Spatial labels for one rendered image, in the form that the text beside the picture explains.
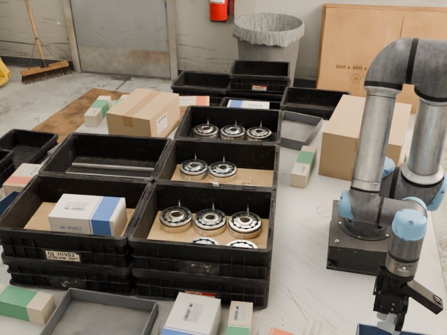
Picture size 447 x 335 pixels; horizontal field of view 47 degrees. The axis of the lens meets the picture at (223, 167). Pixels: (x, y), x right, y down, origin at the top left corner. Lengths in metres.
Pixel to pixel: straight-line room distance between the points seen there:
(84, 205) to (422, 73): 1.02
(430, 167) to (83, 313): 1.07
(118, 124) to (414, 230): 1.46
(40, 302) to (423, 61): 1.20
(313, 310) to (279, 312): 0.10
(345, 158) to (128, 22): 3.25
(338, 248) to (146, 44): 3.63
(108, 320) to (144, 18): 3.67
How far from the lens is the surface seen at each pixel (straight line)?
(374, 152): 1.35
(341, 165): 2.10
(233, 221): 1.59
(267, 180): 1.84
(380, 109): 1.35
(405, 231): 1.27
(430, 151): 1.49
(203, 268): 1.45
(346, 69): 4.43
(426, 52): 1.34
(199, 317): 1.40
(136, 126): 2.28
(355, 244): 1.65
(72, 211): 1.60
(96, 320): 1.56
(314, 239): 1.80
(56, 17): 5.30
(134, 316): 1.54
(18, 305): 1.58
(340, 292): 1.63
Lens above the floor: 1.83
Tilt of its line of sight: 32 degrees down
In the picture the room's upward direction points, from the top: straight up
